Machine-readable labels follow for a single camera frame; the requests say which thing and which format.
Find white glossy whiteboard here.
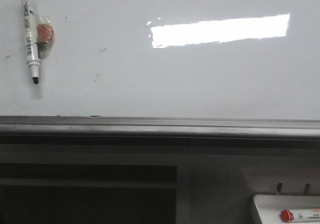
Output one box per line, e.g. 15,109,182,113
0,0,320,120

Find left metal tray hook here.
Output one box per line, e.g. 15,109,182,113
276,183,283,195

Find white plastic marker tray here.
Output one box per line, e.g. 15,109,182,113
251,195,320,224

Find red magnet under clear tape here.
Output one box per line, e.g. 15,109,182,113
35,14,55,52

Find right metal tray hook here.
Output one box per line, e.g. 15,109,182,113
303,183,311,196

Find white whiteboard marker black tip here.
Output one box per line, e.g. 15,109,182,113
20,0,41,84

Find red capped white marker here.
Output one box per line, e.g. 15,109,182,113
280,209,320,223

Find grey aluminium whiteboard tray rail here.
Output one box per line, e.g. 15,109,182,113
0,116,320,140

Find metal tray hook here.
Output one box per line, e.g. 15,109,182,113
303,183,311,196
276,183,283,195

